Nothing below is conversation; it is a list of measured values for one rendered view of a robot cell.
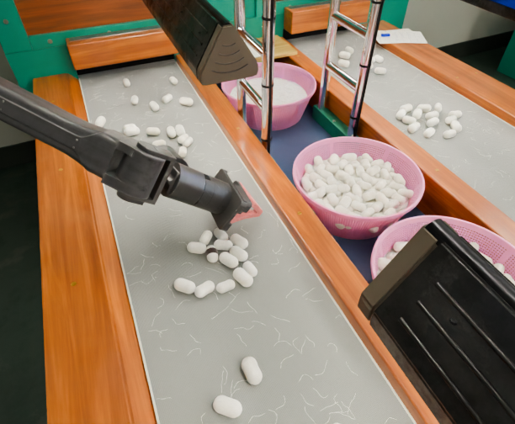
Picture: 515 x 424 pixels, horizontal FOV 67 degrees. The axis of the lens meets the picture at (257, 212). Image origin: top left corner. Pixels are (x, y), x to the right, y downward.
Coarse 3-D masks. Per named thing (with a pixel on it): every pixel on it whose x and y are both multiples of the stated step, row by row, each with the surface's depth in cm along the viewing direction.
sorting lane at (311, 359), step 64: (192, 128) 98; (256, 192) 81; (128, 256) 68; (192, 256) 68; (256, 256) 68; (192, 320) 60; (256, 320) 60; (320, 320) 60; (192, 384) 53; (256, 384) 53; (320, 384) 53; (384, 384) 53
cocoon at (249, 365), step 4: (244, 360) 53; (248, 360) 53; (252, 360) 53; (244, 364) 53; (248, 364) 52; (252, 364) 52; (256, 364) 53; (244, 368) 52; (248, 368) 52; (252, 368) 52; (256, 368) 52; (244, 372) 52; (248, 372) 52; (252, 372) 52; (256, 372) 52; (260, 372) 52; (248, 376) 52; (252, 376) 51; (256, 376) 51; (260, 376) 52; (248, 380) 52; (252, 380) 51; (256, 380) 51; (260, 380) 52
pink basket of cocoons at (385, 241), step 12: (420, 216) 71; (432, 216) 71; (444, 216) 71; (396, 228) 70; (408, 228) 72; (420, 228) 72; (468, 228) 70; (480, 228) 69; (384, 240) 69; (396, 240) 71; (408, 240) 73; (468, 240) 71; (480, 240) 70; (492, 240) 68; (504, 240) 67; (372, 252) 65; (384, 252) 70; (504, 252) 67; (372, 264) 63; (504, 264) 67; (372, 276) 62
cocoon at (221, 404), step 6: (222, 396) 50; (216, 402) 49; (222, 402) 49; (228, 402) 49; (234, 402) 49; (216, 408) 49; (222, 408) 49; (228, 408) 49; (234, 408) 48; (240, 408) 49; (222, 414) 49; (228, 414) 49; (234, 414) 48; (240, 414) 49
